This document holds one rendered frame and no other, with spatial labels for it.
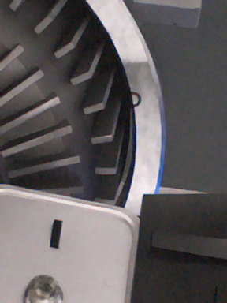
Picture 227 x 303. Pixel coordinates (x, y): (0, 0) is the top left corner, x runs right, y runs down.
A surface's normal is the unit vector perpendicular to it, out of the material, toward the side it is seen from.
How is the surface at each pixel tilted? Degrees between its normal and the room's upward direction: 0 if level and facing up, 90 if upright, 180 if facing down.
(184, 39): 90
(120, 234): 8
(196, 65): 90
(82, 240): 8
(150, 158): 50
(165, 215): 10
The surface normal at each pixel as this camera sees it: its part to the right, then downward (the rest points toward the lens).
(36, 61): 0.74, -0.39
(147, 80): -0.05, 0.33
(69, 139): 0.90, -0.04
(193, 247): 0.22, -0.54
